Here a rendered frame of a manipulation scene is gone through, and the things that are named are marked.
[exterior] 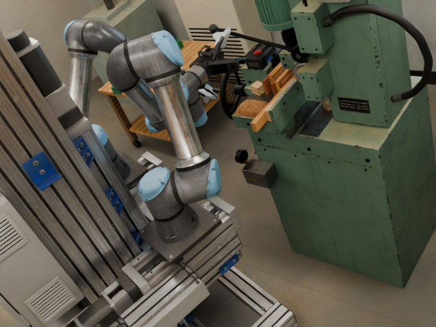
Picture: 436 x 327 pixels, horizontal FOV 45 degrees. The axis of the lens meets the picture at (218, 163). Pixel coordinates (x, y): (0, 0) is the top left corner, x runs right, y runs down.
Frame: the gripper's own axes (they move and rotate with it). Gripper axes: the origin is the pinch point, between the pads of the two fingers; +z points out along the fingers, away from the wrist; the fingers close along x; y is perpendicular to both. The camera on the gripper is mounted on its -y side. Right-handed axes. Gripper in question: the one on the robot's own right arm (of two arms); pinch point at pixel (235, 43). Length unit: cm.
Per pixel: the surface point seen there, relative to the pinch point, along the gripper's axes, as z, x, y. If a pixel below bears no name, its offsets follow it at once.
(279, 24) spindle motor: 4.6, -9.2, -18.2
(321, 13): -2.7, -21.4, -39.2
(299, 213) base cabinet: -11, 77, -26
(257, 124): -21.1, 16.8, -20.5
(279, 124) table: -13.6, 21.2, -24.8
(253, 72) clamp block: 7.6, 19.0, 0.0
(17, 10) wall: 69, 74, 281
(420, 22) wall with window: 137, 70, -24
